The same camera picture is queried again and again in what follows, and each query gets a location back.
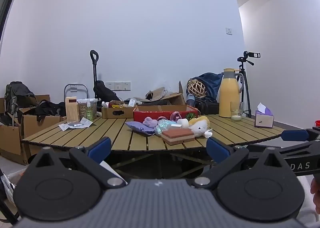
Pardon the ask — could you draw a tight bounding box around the lavender fluffy plush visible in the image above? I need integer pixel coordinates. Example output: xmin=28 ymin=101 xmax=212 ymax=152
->
xmin=142 ymin=117 xmax=158 ymax=128

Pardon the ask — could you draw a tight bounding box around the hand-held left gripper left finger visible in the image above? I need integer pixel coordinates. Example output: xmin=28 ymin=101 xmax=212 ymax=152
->
xmin=30 ymin=137 xmax=128 ymax=190

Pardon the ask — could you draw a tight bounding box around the black clothing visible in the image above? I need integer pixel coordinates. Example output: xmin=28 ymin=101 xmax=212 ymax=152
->
xmin=30 ymin=100 xmax=67 ymax=121

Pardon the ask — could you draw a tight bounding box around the red layered sponge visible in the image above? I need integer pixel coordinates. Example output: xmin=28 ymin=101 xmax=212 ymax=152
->
xmin=161 ymin=128 xmax=195 ymax=146

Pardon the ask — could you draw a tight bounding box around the dark grey backpack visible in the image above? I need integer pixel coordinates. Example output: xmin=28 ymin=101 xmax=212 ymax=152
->
xmin=5 ymin=81 xmax=38 ymax=126

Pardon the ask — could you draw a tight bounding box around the black tripod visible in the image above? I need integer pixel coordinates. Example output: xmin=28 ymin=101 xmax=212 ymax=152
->
xmin=237 ymin=56 xmax=253 ymax=118

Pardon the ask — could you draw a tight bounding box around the green spray bottle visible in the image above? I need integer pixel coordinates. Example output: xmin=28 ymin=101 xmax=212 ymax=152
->
xmin=86 ymin=101 xmax=94 ymax=121

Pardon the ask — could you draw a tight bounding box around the glittery plastic bag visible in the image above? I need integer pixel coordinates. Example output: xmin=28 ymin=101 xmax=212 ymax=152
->
xmin=154 ymin=119 xmax=178 ymax=135

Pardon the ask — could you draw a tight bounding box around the wicker ball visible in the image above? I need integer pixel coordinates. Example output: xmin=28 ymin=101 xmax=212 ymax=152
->
xmin=187 ymin=79 xmax=207 ymax=98

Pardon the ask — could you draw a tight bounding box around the red cardboard box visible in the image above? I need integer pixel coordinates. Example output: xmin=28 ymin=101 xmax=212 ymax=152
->
xmin=133 ymin=105 xmax=200 ymax=123

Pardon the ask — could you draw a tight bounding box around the black case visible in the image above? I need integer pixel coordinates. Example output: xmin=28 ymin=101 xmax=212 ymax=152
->
xmin=195 ymin=99 xmax=220 ymax=115

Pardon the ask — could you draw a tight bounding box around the glass cup with candle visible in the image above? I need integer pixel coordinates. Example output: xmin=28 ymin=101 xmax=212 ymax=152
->
xmin=230 ymin=101 xmax=244 ymax=121

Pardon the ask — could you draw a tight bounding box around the clear jar white lid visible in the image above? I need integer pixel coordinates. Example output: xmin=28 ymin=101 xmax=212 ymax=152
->
xmin=77 ymin=98 xmax=97 ymax=120

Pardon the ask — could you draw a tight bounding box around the open flap cardboard box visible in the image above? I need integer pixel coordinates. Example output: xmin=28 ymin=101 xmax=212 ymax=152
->
xmin=136 ymin=81 xmax=187 ymax=106

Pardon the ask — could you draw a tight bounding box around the purple tissue box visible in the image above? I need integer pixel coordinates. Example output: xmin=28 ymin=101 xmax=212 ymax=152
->
xmin=254 ymin=102 xmax=275 ymax=128

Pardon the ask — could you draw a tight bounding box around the wooden box dark top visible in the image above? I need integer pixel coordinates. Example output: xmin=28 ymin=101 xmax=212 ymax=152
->
xmin=65 ymin=96 xmax=80 ymax=122

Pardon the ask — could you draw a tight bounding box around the yellow thermos jug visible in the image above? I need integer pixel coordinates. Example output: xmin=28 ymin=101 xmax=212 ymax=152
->
xmin=219 ymin=68 xmax=244 ymax=118

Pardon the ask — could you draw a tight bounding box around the blue blanket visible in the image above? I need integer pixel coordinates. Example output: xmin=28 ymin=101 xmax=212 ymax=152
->
xmin=190 ymin=72 xmax=224 ymax=102

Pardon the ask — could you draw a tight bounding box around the small brown cardboard box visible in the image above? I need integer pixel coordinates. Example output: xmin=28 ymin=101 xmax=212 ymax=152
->
xmin=101 ymin=104 xmax=137 ymax=119

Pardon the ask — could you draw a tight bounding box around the purple cloth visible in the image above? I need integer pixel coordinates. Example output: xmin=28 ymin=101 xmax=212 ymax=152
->
xmin=125 ymin=121 xmax=157 ymax=136

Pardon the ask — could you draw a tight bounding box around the black trolley handle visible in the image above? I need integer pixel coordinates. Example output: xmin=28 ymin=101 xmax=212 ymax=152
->
xmin=90 ymin=50 xmax=99 ymax=98

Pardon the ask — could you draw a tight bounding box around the grey folding stool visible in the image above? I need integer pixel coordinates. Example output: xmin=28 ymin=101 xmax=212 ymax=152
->
xmin=64 ymin=84 xmax=88 ymax=104

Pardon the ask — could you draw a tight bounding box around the yellow plush toy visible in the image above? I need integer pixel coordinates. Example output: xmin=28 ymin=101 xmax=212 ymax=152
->
xmin=189 ymin=115 xmax=210 ymax=127

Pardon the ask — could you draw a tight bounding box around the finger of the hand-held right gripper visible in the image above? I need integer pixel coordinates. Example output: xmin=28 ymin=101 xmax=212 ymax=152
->
xmin=234 ymin=140 xmax=320 ymax=162
xmin=281 ymin=128 xmax=320 ymax=143

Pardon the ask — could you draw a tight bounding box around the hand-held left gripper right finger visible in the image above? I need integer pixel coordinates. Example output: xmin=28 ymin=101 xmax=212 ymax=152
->
xmin=191 ymin=137 xmax=293 ymax=190

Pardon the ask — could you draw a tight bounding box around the large brown cardboard box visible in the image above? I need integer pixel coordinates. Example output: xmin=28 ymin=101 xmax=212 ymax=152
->
xmin=0 ymin=95 xmax=50 ymax=166

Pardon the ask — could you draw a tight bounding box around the person's right hand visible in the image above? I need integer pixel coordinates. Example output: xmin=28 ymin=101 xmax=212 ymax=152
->
xmin=310 ymin=177 xmax=320 ymax=216

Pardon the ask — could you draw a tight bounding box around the white plush toy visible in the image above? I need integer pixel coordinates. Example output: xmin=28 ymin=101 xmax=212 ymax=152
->
xmin=191 ymin=120 xmax=213 ymax=138

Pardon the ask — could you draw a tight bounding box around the black bag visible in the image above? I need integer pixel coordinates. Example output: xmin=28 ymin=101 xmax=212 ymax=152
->
xmin=93 ymin=80 xmax=121 ymax=108

